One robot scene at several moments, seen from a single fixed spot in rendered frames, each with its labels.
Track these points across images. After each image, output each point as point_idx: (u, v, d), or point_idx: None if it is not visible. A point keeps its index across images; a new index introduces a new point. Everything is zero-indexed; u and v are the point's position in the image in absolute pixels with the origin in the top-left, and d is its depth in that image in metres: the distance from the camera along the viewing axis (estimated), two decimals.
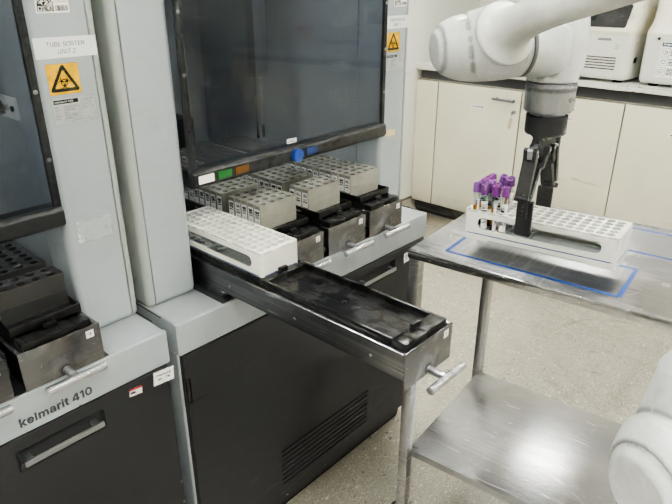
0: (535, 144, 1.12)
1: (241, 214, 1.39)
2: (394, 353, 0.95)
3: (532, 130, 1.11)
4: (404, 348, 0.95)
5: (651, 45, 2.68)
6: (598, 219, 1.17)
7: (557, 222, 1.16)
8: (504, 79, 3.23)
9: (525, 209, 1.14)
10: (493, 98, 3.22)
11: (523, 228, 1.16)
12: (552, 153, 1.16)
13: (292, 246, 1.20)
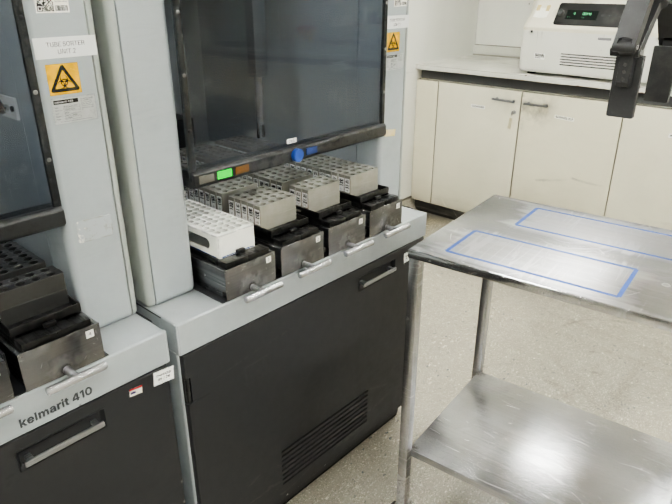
0: None
1: (241, 214, 1.39)
2: (218, 270, 1.22)
3: None
4: (225, 266, 1.22)
5: (651, 45, 2.68)
6: (234, 219, 1.32)
7: (194, 219, 1.32)
8: (504, 79, 3.23)
9: (630, 68, 0.68)
10: (493, 98, 3.22)
11: (623, 104, 0.71)
12: None
13: None
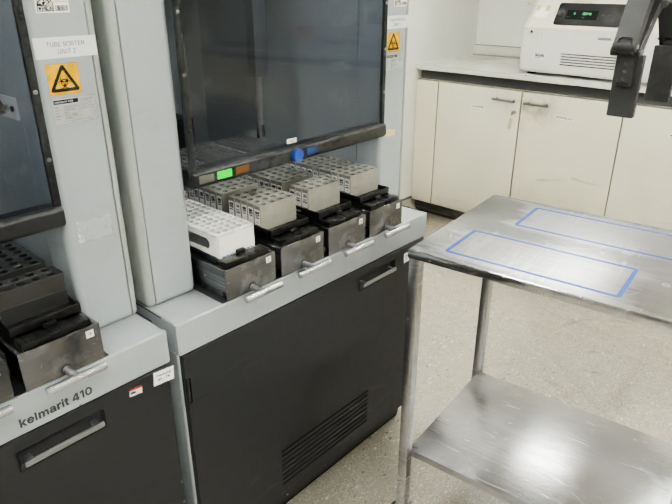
0: None
1: (241, 214, 1.39)
2: (218, 270, 1.22)
3: None
4: (225, 266, 1.22)
5: (651, 45, 2.68)
6: (234, 219, 1.32)
7: (194, 219, 1.32)
8: (504, 79, 3.23)
9: (630, 67, 0.68)
10: (493, 98, 3.22)
11: (624, 104, 0.71)
12: None
13: None
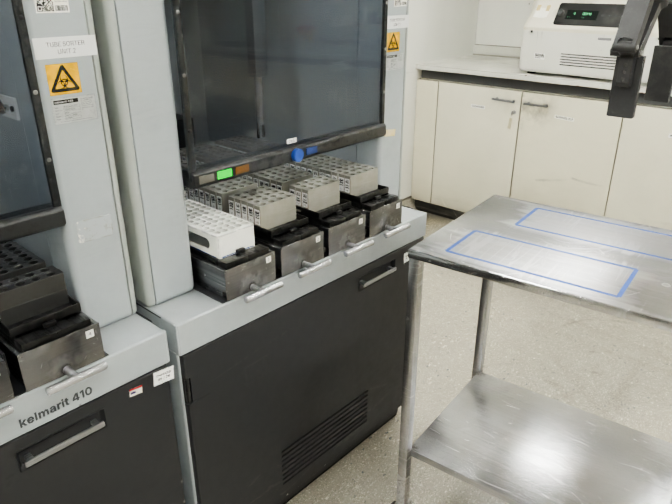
0: None
1: (241, 214, 1.39)
2: (218, 270, 1.22)
3: None
4: (225, 266, 1.22)
5: (651, 45, 2.68)
6: (234, 219, 1.32)
7: (194, 219, 1.32)
8: (504, 79, 3.23)
9: (630, 68, 0.68)
10: (493, 98, 3.22)
11: (624, 104, 0.71)
12: None
13: None
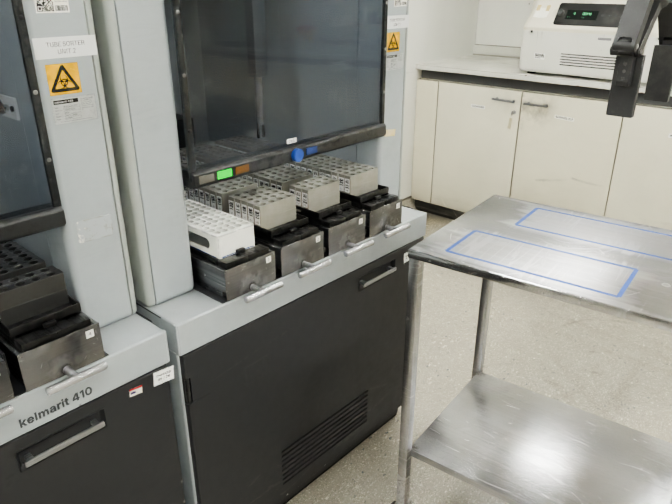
0: None
1: (241, 214, 1.39)
2: (218, 270, 1.22)
3: None
4: (225, 266, 1.22)
5: (651, 45, 2.68)
6: (234, 219, 1.32)
7: (194, 219, 1.32)
8: (504, 79, 3.23)
9: (629, 67, 0.68)
10: (493, 98, 3.22)
11: (623, 103, 0.71)
12: None
13: None
